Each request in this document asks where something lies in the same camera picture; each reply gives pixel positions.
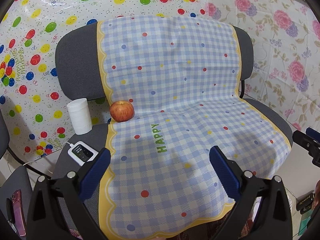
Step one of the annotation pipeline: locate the pink phone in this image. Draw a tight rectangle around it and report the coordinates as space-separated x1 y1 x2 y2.
6 189 26 237

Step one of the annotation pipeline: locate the green paper bag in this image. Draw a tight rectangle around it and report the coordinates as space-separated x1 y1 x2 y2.
298 210 312 236

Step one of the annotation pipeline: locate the white power bank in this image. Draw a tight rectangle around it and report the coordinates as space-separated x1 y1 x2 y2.
68 141 98 166

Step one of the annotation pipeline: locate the white tissue roll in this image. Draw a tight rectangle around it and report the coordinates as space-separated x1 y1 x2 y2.
67 98 92 135

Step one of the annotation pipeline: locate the red apple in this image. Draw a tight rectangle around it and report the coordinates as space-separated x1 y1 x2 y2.
110 100 135 122

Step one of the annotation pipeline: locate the grey office chair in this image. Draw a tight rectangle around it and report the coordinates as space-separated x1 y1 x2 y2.
51 21 294 240

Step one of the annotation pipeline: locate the blue checkered chair cloth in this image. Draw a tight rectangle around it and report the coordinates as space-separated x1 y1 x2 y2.
96 15 293 239

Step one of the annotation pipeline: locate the white charging cable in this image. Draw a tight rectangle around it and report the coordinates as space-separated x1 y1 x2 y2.
7 141 74 170

